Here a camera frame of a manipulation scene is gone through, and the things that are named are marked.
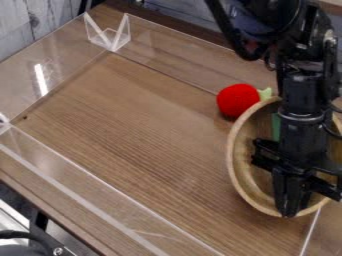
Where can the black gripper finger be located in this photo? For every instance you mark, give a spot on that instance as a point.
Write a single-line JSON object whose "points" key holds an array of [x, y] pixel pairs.
{"points": [[303, 194], [287, 192]]}

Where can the black gripper body bar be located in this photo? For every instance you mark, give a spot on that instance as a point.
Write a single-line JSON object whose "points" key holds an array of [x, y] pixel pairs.
{"points": [[267, 157]]}

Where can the wooden bowl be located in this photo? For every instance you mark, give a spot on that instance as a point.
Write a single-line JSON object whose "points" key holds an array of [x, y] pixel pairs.
{"points": [[251, 180]]}

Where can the red plush strawberry toy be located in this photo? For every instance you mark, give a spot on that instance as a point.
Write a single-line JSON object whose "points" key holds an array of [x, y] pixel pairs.
{"points": [[238, 97]]}

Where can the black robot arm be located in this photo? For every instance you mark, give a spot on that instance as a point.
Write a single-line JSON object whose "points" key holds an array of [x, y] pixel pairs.
{"points": [[289, 33]]}

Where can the green rectangular block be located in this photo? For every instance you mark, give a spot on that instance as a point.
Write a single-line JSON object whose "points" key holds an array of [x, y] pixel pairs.
{"points": [[275, 126]]}

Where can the clear acrylic tray wall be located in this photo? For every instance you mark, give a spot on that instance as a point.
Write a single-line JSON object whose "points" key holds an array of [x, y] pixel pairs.
{"points": [[114, 144]]}

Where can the clear acrylic corner bracket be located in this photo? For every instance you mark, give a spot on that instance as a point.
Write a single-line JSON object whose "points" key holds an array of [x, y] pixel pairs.
{"points": [[108, 38]]}

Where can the black metal table frame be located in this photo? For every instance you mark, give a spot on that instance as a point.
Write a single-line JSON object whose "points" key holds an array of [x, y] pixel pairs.
{"points": [[54, 248]]}

